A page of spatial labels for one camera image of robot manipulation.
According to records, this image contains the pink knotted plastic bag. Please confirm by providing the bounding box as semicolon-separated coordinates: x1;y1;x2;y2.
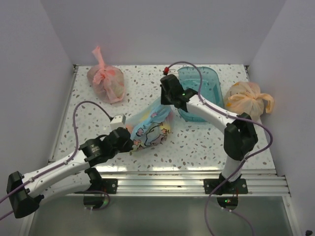
87;46;126;104

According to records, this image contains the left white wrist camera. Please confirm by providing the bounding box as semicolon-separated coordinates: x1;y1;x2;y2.
110;114;126;131

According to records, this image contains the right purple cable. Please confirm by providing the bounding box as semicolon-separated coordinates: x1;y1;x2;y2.
168;60;273;236

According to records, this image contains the orange knotted plastic bag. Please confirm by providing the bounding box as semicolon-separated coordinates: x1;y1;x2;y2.
223;82;275;121

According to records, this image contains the light blue printed plastic bag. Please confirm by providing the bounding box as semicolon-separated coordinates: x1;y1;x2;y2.
126;98;174;151

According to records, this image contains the teal transparent plastic tray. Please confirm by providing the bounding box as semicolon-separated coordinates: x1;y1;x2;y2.
177;66;223;122

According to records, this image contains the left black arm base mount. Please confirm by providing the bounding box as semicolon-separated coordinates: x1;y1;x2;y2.
83;171;118;210

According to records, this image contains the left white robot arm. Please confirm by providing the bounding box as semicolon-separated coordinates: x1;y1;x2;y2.
6;127;133;219

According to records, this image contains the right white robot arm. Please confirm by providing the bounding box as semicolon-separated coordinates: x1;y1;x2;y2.
160;74;258;193

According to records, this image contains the purple cable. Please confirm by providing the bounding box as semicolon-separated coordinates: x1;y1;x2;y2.
0;100;114;221
168;60;273;236

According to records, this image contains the aluminium table front rail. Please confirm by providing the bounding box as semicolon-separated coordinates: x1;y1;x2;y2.
49;169;291;197

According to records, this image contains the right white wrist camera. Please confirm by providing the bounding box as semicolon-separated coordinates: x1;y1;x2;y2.
163;67;179;77

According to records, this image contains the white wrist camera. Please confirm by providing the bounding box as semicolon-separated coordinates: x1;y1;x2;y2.
163;67;179;77
110;114;126;131

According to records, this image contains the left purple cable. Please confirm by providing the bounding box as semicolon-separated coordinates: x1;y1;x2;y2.
0;100;114;221

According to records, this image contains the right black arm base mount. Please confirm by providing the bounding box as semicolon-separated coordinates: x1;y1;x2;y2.
203;178;249;210

